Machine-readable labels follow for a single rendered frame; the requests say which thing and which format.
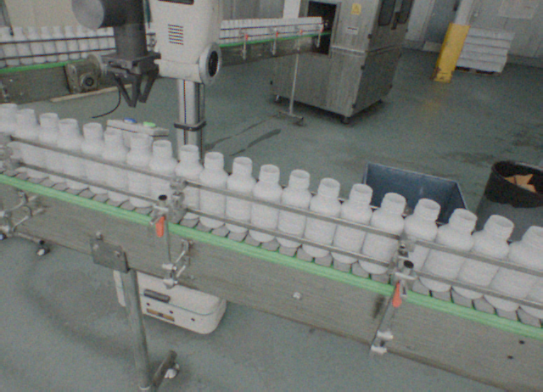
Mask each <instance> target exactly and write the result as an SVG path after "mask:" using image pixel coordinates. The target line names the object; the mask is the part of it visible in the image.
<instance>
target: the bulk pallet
mask: <svg viewBox="0 0 543 392"><path fill-rule="evenodd" d="M470 26H471V27H470V29H469V32H468V34H467V36H466V39H465V42H464V44H463V46H462V50H461V54H460V56H459V59H458V61H457V64H456V65H460V67H464V68H460V67H456V68H457V69H463V70H455V71H461V72H467V73H474V74H480V75H487V76H499V74H500V73H501V70H502V69H503V67H504V64H505V62H506V59H507V57H508V56H507V54H508V51H509V49H510V47H511V44H512V43H513V38H514V36H515V34H516V33H517V32H513V31H508V30H504V29H499V28H491V27H485V26H476V25H470ZM465 70H469V71H465ZM485 70H486V71H485ZM476 71H481V72H487V73H491V74H485V73H478V72H476Z"/></svg>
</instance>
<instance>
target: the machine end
mask: <svg viewBox="0 0 543 392"><path fill-rule="evenodd" d="M415 1H416V0H301V2H300V9H299V18H314V17H315V18H316V17H317V18H319V17H322V21H327V20H329V21H333V20H334V23H327V25H325V24H324V26H323V28H325V27H333V29H332V30H324V31H333V34H331V40H330V44H329V48H324V49H319V50H313V51H309V52H305V54H302V55H300V56H299V68H298V75H297V82H296V88H295V95H294V100H295V101H298V102H301V103H304V104H310V105H313V106H316V107H320V108H323V109H325V110H327V111H331V112H334V113H337V114H340V115H344V120H341V121H340V122H341V123H343V125H349V124H350V122H349V121H348V120H347V118H348V117H351V116H352V115H354V114H356V113H357V112H362V113H368V110H367V109H366V107H367V106H369V105H370V104H374V103H376V102H378V103H381V104H382V103H383V101H382V100H381V99H382V98H384V97H387V95H388V94H389V92H390V88H392V86H393V85H392V82H393V78H394V75H395V69H396V65H397V62H398V59H399V58H401V55H402V54H401V49H402V48H403V47H406V44H407V43H403V42H404V40H405V36H406V33H407V32H408V29H407V27H408V23H409V20H410V17H411V12H412V7H413V4H415ZM283 7H284V0H281V2H280V11H279V18H276V19H282V18H283ZM295 59H296V54H294V55H289V56H284V57H279V58H274V65H273V74H272V81H271V82H270V85H271V93H274V94H276V95H277V99H274V100H273V102H274V103H281V102H282V100H280V99H279V97H283V98H288V99H290V93H292V86H293V79H294V66H295Z"/></svg>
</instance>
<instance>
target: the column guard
mask: <svg viewBox="0 0 543 392"><path fill-rule="evenodd" d="M470 27H471V26H470V25H453V23H452V22H450V24H449V27H448V30H447V32H446V34H445V40H444V42H443V45H442V48H441V50H440V51H439V56H438V58H437V62H436V65H435V69H434V73H433V74H432V76H430V77H431V79H433V80H435V81H439V82H445V83H451V76H452V74H453V71H455V68H456V64H457V61H458V59H459V56H460V54H461V51H462V46H463V44H464V42H465V39H466V36H467V34H468V32H469V29H470Z"/></svg>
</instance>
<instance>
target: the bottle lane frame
mask: <svg viewBox="0 0 543 392"><path fill-rule="evenodd" d="M28 180H29V179H28ZM28 180H25V181H23V180H20V179H17V178H15V176H14V177H10V176H5V175H4V174H3V173H0V194H1V197H2V200H3V204H4V207H5V209H6V210H11V209H12V208H14V207H16V206H18V205H19V204H20V203H21V201H20V197H19V194H18V192H21V193H24V194H25V198H26V201H28V203H25V204H23V205H22V206H21V207H20V208H18V209H17V210H15V211H12V216H11V219H12V222H13V224H16V223H18V222H19V221H21V220H23V219H24V218H25V216H26V215H25V212H24V211H23V206H24V207H28V208H30V210H31V215H32V217H31V218H29V219H28V220H26V221H24V222H23V223H21V224H20V225H18V229H17V232H19V233H22V234H24V235H27V236H31V237H33V238H38V239H41V240H44V241H47V242H49V243H52V244H58V245H59V246H61V247H64V248H67V249H72V250H74V251H77V252H80V253H83V254H86V255H91V256H92V251H91V247H90V241H91V240H92V239H93V238H94V237H95V238H97V239H100V238H101V239H103V240H106V241H110V242H112V243H116V244H119V245H120V247H121V248H122V249H123V250H124V251H125V257H126V267H128V268H131V269H133V270H136V271H139V272H144V274H147V275H149V276H152V277H157V278H160V279H163V280H164V278H165V272H164V271H163V270H162V265H163V263H164V262H163V250H162V239H161V237H159V236H158V234H157V228H156V224H155V225H153V226H152V227H150V226H149V225H148V222H149V221H150V220H151V218H152V216H150V213H151V212H150V213H149V214H147V215H144V214H139V213H137V212H135V210H136V209H135V210H133V211H130V210H124V209H122V208H121V207H120V206H121V205H120V206H119V207H114V206H111V204H107V201H108V200H107V201H106V202H104V203H102V202H99V201H95V200H93V198H94V197H93V198H91V199H87V198H83V197H80V196H79V194H77V195H74V194H70V193H67V192H66V189H65V191H63V192H61V191H58V189H54V188H53V187H50V188H49V187H45V186H43V185H40V183H41V182H40V183H38V184H35V183H32V182H28ZM180 222H181V221H179V222H178V223H177V224H175V223H171V222H169V224H170V238H171V260H172V261H175V260H176V258H177V257H178V255H179V254H180V253H181V252H183V251H182V249H181V240H182V239H183V240H187V241H189V252H187V253H186V254H185V255H188V256H189V264H190V266H187V267H186V268H185V270H184V271H183V272H182V274H181V275H180V276H179V278H178V284H180V285H183V286H186V288H190V289H193V290H197V291H199V292H202V293H206V294H211V295H214V296H216V297H219V298H222V299H225V300H227V301H230V302H232V303H235V304H239V305H244V306H247V307H249V308H253V309H256V310H258V311H264V312H266V314H269V315H272V316H278V317H281V318H283V319H286V320H289V321H292V322H297V323H299V324H302V325H305V326H306V327H308V328H314V329H317V330H320V331H323V332H325V333H330V334H333V335H336V336H339V337H341V338H344V339H347V340H349V341H353V342H356V343H359V344H364V345H366V346H369V345H371V342H372V340H373V337H374V334H375V332H376V328H377V325H378V324H379V321H380V319H381V316H382V315H383V312H384V310H385V307H386V305H387V304H388V301H389V297H390V295H391V292H392V290H393V287H394V286H391V283H390V279H389V281H388V283H381V282H378V281H375V280H372V274H368V277H367V278H364V277H359V276H356V275H353V274H352V269H351V268H350V270H349V271H348V273H346V272H343V271H340V270H337V269H334V268H333V263H332V264H330V266H329V267H326V266H321V265H318V264H315V258H314V257H313V258H312V261H311V262H308V261H305V260H301V259H299V258H297V253H295V254H294V256H288V255H283V254H280V253H279V250H280V249H279V248H278V249H277V250H276V251H275V252H273V251H270V250H267V249H262V248H261V245H262V243H260V244H259V245H258V246H254V245H251V244H246V243H245V242H244V241H245V238H244V239H243V241H242V242H239V241H235V240H231V239H229V238H228V236H229V233H228V234H227V235H226V236H225V237H224V238H223V237H219V236H216V235H213V234H212V231H213V229H211V230H210V231H209V232H204V231H200V230H198V229H195V228H196V227H197V225H198V224H197V225H196V226H194V227H192V228H191V227H185V226H181V225H180ZM392 318H393V321H392V323H391V326H390V332H391V333H392V334H393V337H392V339H390V340H389V342H388V343H387V344H386V346H385V347H386V348H387V350H386V353H390V354H392V355H395V356H400V357H403V358H406V359H408V360H412V361H416V362H419V364H423V365H426V366H429V367H433V368H437V369H439V370H442V371H445V372H450V373H453V374H455V375H456V376H458V377H463V378H467V379H470V380H473V381H476V382H479V383H482V384H487V386H490V387H492V388H495V389H501V390H504V391H506V392H543V325H542V324H541V323H540V328H537V327H534V326H530V325H528V324H523V323H521V322H520V319H519V317H518V315H517V318H518V319H517V320H516V321H515V320H511V319H508V318H505V317H502V316H498V315H497V313H496V311H495V310H494V314H493V315H492V314H490V313H485V312H482V311H477V309H476V307H474V305H473V303H472V307H466V306H464V305H458V304H455V303H454V301H453V299H452V296H451V301H449V302H447V301H444V300H439V299H435V298H434V297H433V296H432V294H431V291H429V294H428V295H426V294H419V293H416V292H413V291H412V290H407V300H406V301H403V300H402V301H401V303H400V306H399V309H398V311H397V313H395V315H393V316H392Z"/></svg>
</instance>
